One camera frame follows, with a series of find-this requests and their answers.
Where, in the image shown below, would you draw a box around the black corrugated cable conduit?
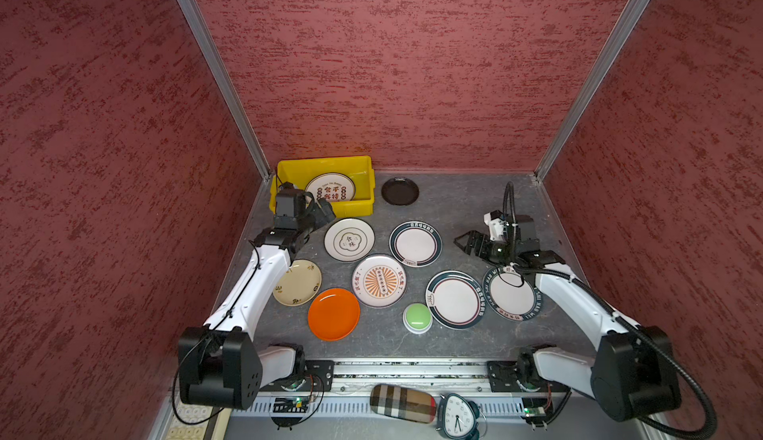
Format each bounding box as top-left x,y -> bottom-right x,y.
502,180 -> 719,440

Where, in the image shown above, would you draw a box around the controller board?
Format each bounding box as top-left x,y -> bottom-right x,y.
521,397 -> 554,423
271,397 -> 312,417

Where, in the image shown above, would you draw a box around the cream beige plate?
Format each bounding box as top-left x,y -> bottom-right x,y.
272,259 -> 323,307

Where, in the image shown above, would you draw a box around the aluminium corner post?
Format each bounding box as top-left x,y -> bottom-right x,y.
176,0 -> 271,181
534,0 -> 652,183

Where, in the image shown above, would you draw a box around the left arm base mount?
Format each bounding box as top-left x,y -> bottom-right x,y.
261,360 -> 336,393

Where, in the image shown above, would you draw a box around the small black dish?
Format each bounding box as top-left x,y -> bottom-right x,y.
381,177 -> 420,207

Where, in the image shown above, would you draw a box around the white analog clock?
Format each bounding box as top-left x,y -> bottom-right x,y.
436,393 -> 480,440

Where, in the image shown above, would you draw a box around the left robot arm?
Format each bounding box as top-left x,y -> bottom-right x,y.
173,189 -> 336,410

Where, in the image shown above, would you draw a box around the right aluminium corner post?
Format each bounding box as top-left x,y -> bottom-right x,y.
534,0 -> 652,183

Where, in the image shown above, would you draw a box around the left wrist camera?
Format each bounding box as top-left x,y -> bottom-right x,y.
274,183 -> 308,219

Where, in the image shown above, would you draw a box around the plaid glasses case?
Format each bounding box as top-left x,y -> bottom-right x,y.
370,384 -> 437,424

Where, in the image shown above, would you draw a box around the beige calculator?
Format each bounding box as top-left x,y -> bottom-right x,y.
162,403 -> 232,440

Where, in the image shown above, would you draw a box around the white plate red characters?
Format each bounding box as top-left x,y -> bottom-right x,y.
306,173 -> 356,203

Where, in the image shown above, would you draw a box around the right controller board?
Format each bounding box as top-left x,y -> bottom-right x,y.
521,397 -> 554,423

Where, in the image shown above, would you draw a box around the green push button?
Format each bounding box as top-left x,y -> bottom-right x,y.
403,303 -> 432,335

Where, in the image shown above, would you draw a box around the yellow plastic bin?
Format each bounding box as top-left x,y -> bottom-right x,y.
269,156 -> 376,219

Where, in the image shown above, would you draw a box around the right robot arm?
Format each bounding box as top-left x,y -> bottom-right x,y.
454,231 -> 682,421

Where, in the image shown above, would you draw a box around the white plate green lettered rim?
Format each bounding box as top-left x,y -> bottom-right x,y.
483,267 -> 542,322

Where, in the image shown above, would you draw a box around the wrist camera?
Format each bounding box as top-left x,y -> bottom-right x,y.
484,211 -> 508,242
274,183 -> 308,219

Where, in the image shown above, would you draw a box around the left aluminium corner post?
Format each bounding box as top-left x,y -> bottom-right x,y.
176,0 -> 271,181

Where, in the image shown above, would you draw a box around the aluminium mounting rail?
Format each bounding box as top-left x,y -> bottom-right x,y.
326,357 -> 524,397

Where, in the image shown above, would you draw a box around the white plate orange sunburst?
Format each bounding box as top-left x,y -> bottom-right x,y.
351,254 -> 409,309

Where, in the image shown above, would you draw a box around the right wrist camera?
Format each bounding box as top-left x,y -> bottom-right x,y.
484,211 -> 508,242

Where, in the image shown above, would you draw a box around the left controller board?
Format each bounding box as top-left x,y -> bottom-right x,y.
271,397 -> 312,417

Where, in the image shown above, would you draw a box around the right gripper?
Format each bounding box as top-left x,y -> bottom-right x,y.
453,230 -> 519,266

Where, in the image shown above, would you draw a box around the white plate flower outline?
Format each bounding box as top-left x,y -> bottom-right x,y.
324,219 -> 376,262

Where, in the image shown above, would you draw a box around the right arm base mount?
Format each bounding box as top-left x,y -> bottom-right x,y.
486,361 -> 566,395

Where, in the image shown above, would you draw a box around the white plate dark green rim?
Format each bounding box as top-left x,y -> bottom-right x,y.
425,270 -> 486,330

